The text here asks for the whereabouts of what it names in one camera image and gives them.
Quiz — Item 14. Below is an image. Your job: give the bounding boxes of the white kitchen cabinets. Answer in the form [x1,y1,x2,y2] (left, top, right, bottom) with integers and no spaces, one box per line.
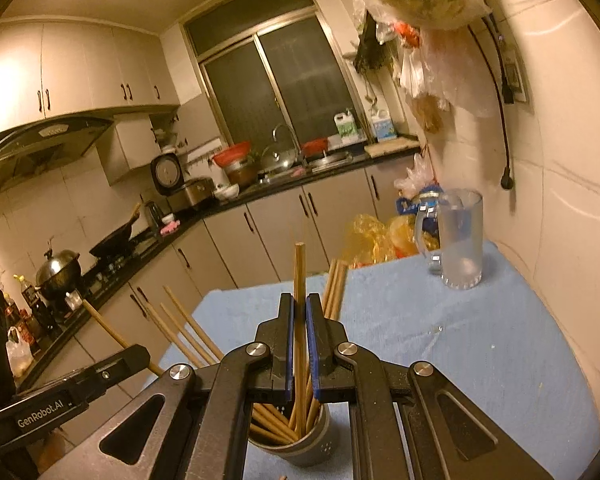
[30,160,427,411]
[0,20,204,137]

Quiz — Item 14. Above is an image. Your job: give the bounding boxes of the chrome faucet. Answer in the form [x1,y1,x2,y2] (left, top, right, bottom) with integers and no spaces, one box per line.
[272,123,299,162]

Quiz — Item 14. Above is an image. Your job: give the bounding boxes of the blue towel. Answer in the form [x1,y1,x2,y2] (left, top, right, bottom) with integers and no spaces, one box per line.
[157,240,600,480]

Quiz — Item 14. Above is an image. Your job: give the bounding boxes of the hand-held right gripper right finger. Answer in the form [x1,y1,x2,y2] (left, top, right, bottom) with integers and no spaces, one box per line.
[305,292,553,480]

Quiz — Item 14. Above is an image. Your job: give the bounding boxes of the blue label detergent bottle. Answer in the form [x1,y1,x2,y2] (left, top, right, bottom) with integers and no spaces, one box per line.
[370,107,398,143]

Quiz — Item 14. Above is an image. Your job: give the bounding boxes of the wall socket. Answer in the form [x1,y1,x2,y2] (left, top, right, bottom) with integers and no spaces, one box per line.
[500,47,529,104]

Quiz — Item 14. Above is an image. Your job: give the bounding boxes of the green label detergent bottle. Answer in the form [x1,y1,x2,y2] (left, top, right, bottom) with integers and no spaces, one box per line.
[334,110,359,142]

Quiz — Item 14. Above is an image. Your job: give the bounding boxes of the grey chopstick holder cup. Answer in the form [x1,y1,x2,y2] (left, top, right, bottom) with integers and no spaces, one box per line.
[247,400,331,468]

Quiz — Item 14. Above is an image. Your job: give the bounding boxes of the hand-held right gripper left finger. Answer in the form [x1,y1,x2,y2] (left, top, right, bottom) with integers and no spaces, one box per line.
[40,292,297,480]

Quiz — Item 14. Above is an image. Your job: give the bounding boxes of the black wok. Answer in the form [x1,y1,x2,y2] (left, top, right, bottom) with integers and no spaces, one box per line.
[89,203,144,262]

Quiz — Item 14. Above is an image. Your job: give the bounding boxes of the glass pot lid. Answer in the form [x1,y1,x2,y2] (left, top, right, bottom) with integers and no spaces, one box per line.
[260,145,297,171]

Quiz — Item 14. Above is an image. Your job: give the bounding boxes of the range hood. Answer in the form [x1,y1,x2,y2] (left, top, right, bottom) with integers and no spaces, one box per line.
[0,116,115,199]

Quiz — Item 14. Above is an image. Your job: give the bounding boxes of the white upper kitchen cabinets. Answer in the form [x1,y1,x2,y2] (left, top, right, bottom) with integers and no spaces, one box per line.
[0,20,204,137]

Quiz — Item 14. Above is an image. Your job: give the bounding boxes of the yellow plastic bag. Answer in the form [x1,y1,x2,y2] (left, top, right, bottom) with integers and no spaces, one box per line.
[340,214,441,267]

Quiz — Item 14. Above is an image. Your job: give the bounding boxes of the steel pot with lid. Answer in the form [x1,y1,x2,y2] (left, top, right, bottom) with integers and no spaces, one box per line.
[35,250,83,307]

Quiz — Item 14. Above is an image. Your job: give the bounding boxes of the rice cooker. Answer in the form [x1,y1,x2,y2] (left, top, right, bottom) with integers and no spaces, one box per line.
[151,154,216,212]

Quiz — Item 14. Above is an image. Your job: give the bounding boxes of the white lower kitchen cabinets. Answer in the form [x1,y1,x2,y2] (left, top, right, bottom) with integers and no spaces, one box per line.
[30,160,427,411]

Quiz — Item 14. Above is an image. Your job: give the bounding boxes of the brown bag of dried food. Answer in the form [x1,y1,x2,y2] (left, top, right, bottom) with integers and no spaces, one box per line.
[412,95,444,134]

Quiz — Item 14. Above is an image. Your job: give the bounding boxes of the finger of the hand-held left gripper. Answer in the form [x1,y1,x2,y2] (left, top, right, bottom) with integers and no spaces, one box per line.
[0,344,152,435]

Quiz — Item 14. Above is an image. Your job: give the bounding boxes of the metal pot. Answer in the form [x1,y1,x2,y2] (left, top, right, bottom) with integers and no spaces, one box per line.
[225,161,259,187]

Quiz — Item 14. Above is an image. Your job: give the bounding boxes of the wooden cutting board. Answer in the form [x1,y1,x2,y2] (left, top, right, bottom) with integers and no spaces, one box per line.
[364,136,422,159]

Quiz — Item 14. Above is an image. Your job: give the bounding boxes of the clear plastic bags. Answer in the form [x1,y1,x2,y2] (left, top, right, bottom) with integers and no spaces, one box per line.
[397,22,501,118]

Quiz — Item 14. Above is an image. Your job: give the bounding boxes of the dark sauce bottles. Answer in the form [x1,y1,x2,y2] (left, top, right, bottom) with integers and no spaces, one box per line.
[2,274,57,352]

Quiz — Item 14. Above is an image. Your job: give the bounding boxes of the blue plastic bag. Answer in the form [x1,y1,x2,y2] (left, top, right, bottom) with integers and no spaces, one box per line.
[395,185,443,217]

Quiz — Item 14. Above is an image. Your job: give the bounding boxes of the black power cable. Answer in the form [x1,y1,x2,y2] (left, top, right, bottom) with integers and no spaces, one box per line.
[467,15,514,191]

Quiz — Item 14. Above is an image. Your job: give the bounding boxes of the kitchen window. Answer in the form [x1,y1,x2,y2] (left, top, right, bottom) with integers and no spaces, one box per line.
[182,0,367,147]

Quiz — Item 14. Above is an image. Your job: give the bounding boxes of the small white plastic bag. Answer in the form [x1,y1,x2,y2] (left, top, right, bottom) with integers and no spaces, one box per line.
[5,327,34,379]

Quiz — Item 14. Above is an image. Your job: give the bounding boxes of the small red bowl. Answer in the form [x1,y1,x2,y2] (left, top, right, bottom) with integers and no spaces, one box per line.
[300,138,330,158]

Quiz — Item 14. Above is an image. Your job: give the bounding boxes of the wooden chopstick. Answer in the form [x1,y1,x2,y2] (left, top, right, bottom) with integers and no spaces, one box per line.
[81,300,166,377]
[293,242,307,436]

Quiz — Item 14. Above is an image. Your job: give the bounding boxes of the red basin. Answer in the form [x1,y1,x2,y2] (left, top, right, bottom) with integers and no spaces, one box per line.
[212,142,252,169]

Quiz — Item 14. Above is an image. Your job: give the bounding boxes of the glass mug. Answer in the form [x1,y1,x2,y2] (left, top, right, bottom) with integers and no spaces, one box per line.
[414,189,483,290]

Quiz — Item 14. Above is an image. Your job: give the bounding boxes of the bunch of wooden chopsticks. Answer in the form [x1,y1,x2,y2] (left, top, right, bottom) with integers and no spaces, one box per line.
[142,259,350,446]

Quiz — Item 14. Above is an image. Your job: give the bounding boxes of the black kitchen countertop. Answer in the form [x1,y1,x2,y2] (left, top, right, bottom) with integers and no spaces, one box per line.
[15,147,423,391]

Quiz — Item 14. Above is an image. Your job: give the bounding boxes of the gas stove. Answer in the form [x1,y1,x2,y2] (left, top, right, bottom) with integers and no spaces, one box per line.
[75,240,157,287]

